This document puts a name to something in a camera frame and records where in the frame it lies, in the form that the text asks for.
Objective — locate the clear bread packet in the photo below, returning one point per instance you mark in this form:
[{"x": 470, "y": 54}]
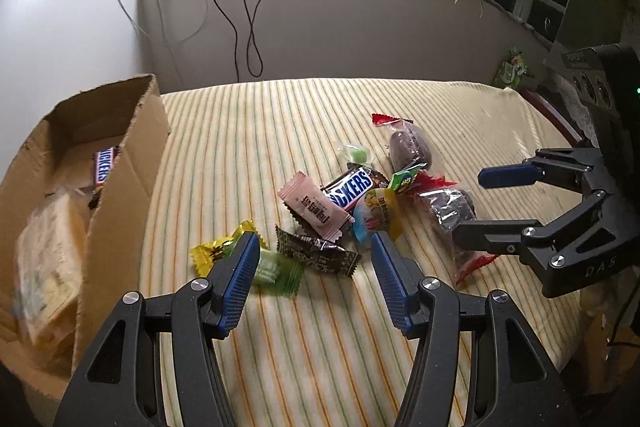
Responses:
[{"x": 55, "y": 247}]

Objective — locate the brown chocolate bar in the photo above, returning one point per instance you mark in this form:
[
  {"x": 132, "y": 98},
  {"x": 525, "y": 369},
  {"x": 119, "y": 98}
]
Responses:
[
  {"x": 105, "y": 164},
  {"x": 350, "y": 189}
]

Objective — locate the green snack bag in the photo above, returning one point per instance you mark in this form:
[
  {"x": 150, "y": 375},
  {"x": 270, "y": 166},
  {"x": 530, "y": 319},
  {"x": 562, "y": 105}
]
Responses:
[{"x": 511, "y": 69}]

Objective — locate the white lace cloth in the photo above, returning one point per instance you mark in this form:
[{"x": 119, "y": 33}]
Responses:
[{"x": 572, "y": 107}]

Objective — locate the yellow candy packet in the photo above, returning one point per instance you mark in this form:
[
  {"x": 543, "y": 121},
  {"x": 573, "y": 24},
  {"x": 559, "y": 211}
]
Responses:
[{"x": 212, "y": 252}]

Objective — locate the cardboard box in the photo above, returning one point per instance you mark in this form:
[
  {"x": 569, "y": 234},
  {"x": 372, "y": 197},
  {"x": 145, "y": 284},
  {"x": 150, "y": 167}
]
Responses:
[{"x": 135, "y": 167}]

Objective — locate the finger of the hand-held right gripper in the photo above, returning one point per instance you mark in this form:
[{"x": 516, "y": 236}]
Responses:
[
  {"x": 505, "y": 174},
  {"x": 490, "y": 234}
]

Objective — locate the pink snack packet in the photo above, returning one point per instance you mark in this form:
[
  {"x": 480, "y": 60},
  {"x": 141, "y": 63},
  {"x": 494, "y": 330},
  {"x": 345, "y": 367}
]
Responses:
[{"x": 310, "y": 207}]

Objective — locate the round yellow snack packet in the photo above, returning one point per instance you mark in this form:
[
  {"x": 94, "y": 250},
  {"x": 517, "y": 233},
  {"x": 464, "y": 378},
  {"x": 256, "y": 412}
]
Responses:
[{"x": 372, "y": 212}]

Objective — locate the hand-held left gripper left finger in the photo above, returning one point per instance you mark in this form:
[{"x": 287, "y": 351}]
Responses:
[{"x": 242, "y": 277}]

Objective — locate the dark brown candy wrapper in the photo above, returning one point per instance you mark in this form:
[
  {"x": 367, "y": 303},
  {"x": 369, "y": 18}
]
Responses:
[{"x": 315, "y": 254}]

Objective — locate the striped yellow cloth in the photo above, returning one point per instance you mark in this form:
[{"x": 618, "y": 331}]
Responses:
[{"x": 280, "y": 127}]

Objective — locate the red-ended date packet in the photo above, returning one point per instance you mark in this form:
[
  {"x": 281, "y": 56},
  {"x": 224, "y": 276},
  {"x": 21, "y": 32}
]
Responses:
[
  {"x": 407, "y": 147},
  {"x": 447, "y": 207}
]

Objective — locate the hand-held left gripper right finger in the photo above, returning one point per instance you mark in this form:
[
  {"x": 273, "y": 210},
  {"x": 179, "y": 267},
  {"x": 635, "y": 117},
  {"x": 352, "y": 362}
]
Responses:
[{"x": 390, "y": 282}]

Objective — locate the small clear green candy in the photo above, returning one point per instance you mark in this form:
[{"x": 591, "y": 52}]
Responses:
[{"x": 357, "y": 153}]

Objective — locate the small bright green packet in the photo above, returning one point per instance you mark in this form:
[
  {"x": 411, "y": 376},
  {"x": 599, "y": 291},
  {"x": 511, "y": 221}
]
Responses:
[{"x": 402, "y": 179}]

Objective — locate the green candy packet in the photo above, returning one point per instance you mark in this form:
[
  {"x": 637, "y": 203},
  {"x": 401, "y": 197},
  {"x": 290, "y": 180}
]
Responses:
[{"x": 275, "y": 269}]

